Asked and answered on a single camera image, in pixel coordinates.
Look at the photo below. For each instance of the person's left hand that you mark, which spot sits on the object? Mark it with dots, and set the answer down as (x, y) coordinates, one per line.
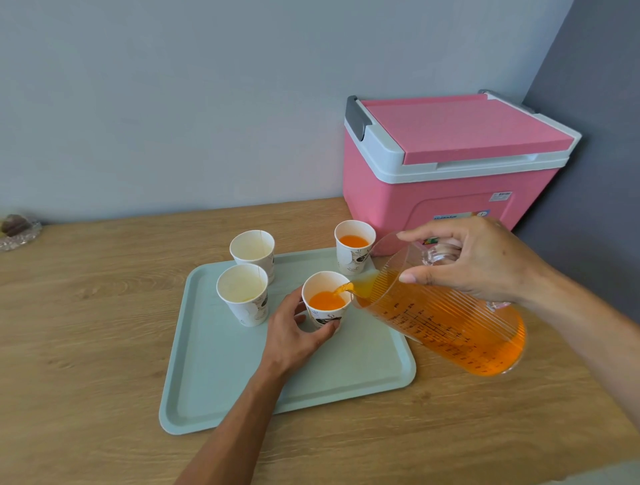
(287, 345)

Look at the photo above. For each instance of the white paper cup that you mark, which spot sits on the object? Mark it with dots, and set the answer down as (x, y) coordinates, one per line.
(347, 260)
(252, 247)
(314, 285)
(242, 287)

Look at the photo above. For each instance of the light green plastic tray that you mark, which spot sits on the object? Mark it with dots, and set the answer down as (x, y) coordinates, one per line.
(225, 375)

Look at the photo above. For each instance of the person's right hand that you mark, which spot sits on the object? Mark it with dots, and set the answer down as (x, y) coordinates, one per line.
(495, 265)

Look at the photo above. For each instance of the clear pitcher of orange juice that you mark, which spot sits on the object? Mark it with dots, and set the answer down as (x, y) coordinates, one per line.
(450, 330)

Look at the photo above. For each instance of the pink cooler box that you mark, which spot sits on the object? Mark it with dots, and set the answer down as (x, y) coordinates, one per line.
(380, 200)

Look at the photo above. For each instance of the brown wrapped sweet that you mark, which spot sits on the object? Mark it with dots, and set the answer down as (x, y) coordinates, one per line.
(15, 226)

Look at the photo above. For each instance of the person's left forearm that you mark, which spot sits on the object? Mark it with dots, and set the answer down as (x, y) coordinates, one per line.
(235, 429)

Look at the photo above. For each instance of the person's right forearm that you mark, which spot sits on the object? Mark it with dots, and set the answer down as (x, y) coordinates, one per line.
(595, 340)

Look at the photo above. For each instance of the clear glass dish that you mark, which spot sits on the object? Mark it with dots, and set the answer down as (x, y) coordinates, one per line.
(20, 242)

